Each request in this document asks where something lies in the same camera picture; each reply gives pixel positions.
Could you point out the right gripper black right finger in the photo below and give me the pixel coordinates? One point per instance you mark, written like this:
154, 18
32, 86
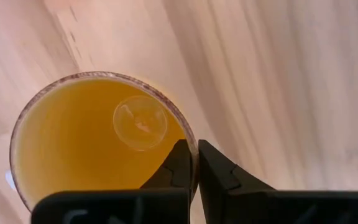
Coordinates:
235, 205

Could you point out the orange juice cup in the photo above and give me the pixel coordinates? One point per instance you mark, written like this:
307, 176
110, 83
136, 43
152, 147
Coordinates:
73, 140

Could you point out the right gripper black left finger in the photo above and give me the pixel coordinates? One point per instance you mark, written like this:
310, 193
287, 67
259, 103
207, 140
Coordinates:
166, 205

